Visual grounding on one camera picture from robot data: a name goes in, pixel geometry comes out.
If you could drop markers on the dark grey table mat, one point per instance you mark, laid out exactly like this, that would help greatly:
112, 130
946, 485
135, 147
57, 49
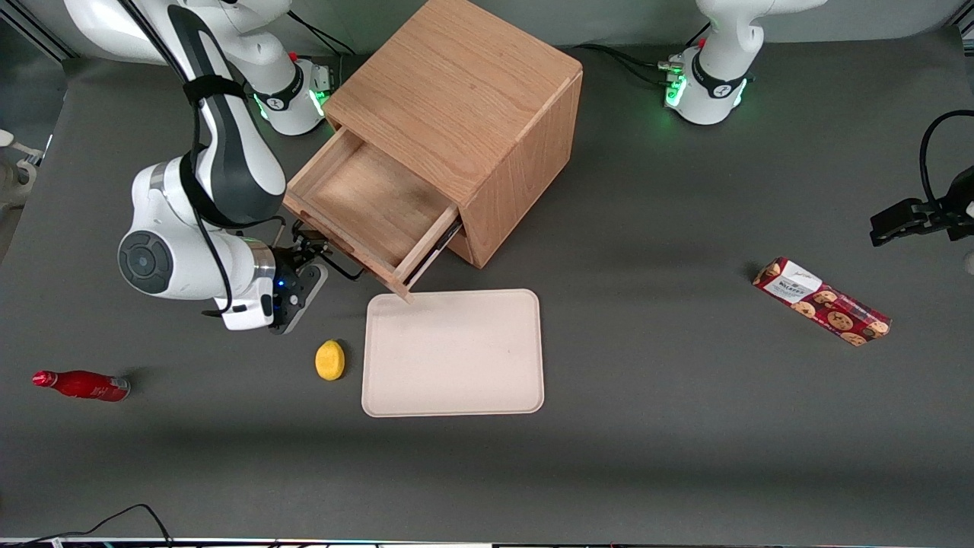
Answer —
647, 457

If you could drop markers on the red cookie box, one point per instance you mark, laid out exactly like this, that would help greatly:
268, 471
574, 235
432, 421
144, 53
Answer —
822, 302

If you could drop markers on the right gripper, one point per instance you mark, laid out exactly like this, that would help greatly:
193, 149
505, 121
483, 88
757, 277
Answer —
286, 266

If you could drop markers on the wooden drawer cabinet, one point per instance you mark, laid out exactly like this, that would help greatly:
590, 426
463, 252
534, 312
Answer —
472, 76

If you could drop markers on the wooden drawer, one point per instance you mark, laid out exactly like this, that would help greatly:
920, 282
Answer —
373, 202
459, 245

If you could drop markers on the beige rectangular tray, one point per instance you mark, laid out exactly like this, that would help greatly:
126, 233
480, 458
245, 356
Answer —
453, 354

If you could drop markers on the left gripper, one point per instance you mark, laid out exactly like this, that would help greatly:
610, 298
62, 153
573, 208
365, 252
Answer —
946, 210

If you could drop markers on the yellow lemon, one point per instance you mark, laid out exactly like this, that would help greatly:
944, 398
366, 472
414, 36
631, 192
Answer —
330, 361

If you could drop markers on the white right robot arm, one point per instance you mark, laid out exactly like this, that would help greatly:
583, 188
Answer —
228, 152

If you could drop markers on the red bottle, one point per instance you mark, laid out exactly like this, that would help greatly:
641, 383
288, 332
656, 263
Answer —
84, 385

